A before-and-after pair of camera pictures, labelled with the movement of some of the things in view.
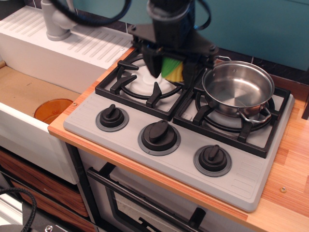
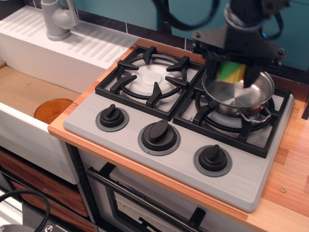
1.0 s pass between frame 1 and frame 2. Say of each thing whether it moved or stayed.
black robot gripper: moved
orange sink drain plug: stayed
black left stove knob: stayed
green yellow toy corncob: moved
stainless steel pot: stayed
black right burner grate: stayed
